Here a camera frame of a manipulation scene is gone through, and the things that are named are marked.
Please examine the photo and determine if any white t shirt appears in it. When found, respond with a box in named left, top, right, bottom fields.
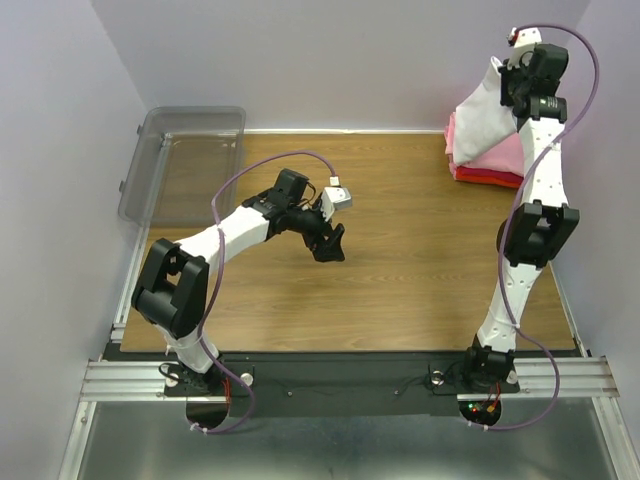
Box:
left=452, top=57, right=516, bottom=165

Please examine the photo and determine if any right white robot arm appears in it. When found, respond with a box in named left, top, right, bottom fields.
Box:
left=453, top=42, right=580, bottom=388

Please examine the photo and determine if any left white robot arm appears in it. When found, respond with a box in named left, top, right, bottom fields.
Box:
left=131, top=169, right=352, bottom=391

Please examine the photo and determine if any folded pink t shirt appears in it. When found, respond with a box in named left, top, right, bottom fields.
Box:
left=444, top=113, right=524, bottom=177

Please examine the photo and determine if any folded orange t shirt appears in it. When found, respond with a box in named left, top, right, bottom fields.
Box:
left=456, top=176, right=522, bottom=189

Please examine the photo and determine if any folded red t shirt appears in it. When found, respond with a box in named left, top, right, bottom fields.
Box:
left=453, top=166, right=523, bottom=180

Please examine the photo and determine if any clear plastic bin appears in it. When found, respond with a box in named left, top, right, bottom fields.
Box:
left=118, top=106, right=245, bottom=228

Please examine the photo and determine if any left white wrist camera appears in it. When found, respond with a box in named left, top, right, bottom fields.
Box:
left=320, top=176, right=353, bottom=221

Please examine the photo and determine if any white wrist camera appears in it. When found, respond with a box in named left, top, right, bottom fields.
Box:
left=320, top=176, right=353, bottom=221
left=505, top=27, right=542, bottom=70

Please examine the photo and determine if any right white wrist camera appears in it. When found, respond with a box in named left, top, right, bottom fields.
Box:
left=505, top=27, right=542, bottom=70

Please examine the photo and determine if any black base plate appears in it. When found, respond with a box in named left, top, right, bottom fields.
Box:
left=159, top=351, right=519, bottom=426

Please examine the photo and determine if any aluminium frame rail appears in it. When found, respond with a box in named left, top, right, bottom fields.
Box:
left=62, top=221, right=617, bottom=479

